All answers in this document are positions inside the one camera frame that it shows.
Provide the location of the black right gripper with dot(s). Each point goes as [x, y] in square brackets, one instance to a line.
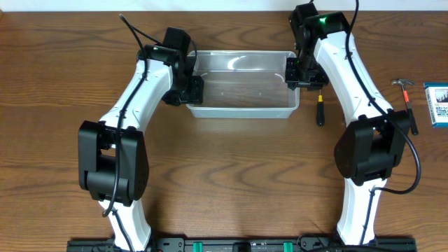
[295, 74]

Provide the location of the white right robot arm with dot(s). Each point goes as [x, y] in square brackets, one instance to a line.
[374, 139]

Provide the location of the small red black hammer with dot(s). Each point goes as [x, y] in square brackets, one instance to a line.
[404, 83]

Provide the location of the clear plastic container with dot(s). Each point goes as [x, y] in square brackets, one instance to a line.
[244, 84]

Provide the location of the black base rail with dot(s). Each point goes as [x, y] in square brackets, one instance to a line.
[301, 244]

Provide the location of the black yellow screwdriver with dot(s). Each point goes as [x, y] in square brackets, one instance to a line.
[320, 116]

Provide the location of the blue white small box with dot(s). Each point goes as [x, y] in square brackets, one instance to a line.
[436, 95]

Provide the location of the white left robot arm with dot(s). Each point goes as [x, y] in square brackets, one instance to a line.
[112, 159]

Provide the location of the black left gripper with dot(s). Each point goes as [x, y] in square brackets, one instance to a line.
[193, 89]

